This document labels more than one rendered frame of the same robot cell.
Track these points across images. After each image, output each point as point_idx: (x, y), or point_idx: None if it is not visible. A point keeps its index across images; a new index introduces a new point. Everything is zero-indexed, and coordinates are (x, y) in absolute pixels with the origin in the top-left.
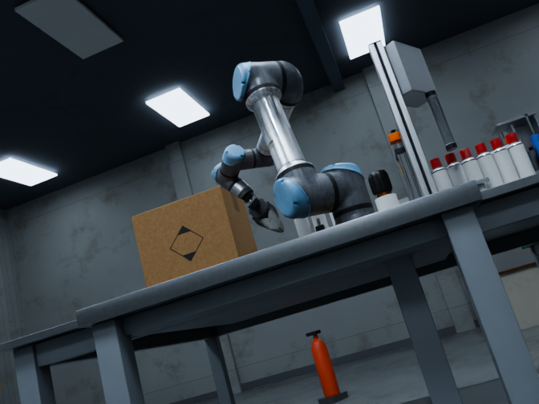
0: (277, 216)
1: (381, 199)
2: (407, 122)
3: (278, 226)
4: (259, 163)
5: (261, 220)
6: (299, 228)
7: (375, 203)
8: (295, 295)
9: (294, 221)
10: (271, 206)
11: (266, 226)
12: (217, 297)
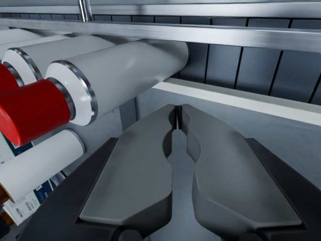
0: (125, 139)
1: (2, 175)
2: None
3: (173, 108)
4: None
5: (277, 223)
6: (117, 53)
7: (16, 190)
8: None
9: (98, 77)
10: (42, 239)
11: (247, 147)
12: None
